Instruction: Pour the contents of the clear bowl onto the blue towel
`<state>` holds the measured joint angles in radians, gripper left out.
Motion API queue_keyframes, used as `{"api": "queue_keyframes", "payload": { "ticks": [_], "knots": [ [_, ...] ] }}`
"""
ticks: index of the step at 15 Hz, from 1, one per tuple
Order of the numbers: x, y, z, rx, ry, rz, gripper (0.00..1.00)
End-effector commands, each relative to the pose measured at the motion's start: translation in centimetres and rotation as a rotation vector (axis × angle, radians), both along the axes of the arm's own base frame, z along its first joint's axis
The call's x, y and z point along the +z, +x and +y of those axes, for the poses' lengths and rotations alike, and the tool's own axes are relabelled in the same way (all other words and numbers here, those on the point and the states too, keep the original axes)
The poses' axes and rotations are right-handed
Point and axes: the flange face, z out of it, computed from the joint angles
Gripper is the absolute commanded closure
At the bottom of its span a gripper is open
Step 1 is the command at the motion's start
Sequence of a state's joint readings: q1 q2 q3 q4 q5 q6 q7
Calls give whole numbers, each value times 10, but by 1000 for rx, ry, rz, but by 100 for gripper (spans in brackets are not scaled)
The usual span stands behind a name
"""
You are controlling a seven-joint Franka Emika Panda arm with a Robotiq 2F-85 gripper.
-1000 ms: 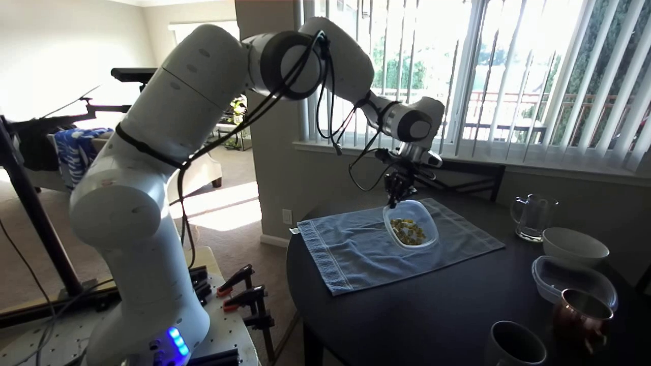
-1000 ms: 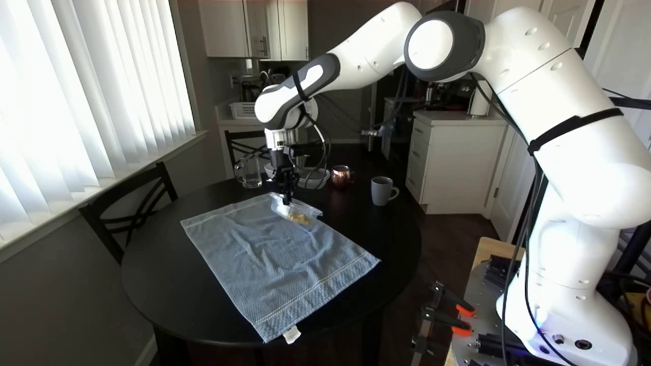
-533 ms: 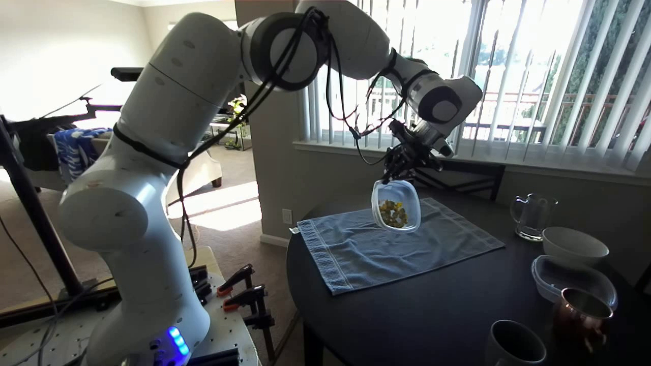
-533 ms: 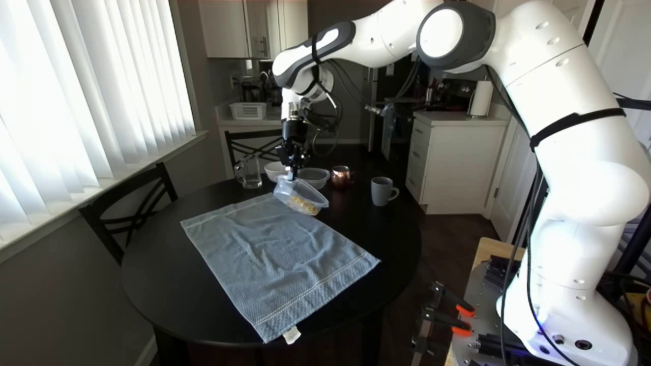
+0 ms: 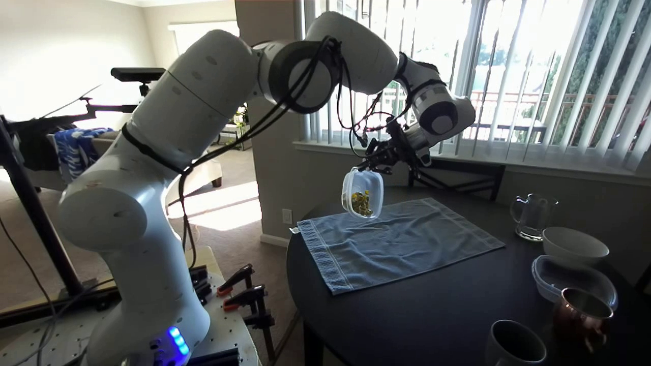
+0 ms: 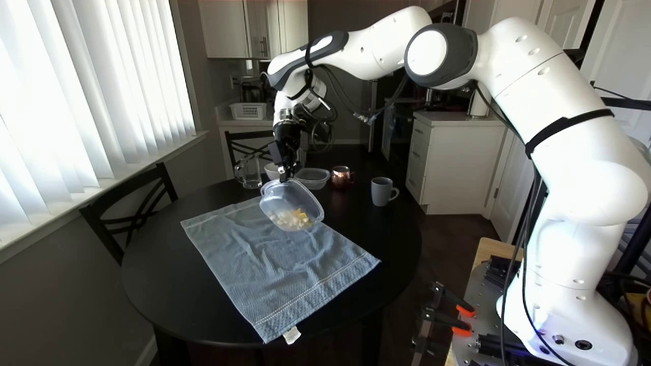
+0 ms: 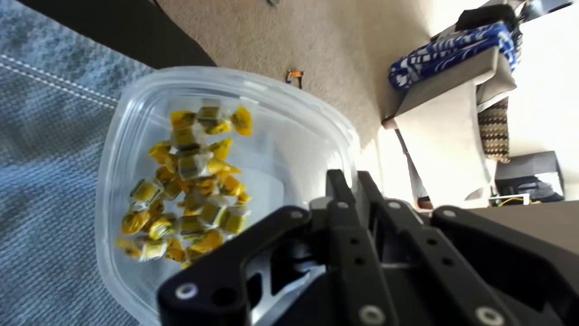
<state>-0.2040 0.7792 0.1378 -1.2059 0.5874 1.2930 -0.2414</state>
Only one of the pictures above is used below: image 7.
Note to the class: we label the small orange object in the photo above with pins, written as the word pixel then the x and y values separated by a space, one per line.
pixel 296 77

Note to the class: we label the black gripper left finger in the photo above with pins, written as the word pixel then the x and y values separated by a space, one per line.
pixel 283 260

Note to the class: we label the yellow candies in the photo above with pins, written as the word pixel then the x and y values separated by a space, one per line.
pixel 187 200

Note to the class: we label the striped knitted pillow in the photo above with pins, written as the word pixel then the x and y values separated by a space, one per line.
pixel 497 129

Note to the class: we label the black bag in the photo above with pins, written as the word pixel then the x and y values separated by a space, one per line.
pixel 531 178

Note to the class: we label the clear plastic bowl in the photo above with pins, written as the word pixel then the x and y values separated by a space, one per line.
pixel 290 139

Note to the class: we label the light blue towel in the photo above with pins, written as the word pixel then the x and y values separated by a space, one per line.
pixel 48 182

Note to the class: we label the blue patterned blanket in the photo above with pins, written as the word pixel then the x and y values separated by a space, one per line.
pixel 446 52

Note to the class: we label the beige sofa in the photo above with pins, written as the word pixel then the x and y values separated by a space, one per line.
pixel 444 133

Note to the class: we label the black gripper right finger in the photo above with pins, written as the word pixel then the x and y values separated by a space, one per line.
pixel 477 265

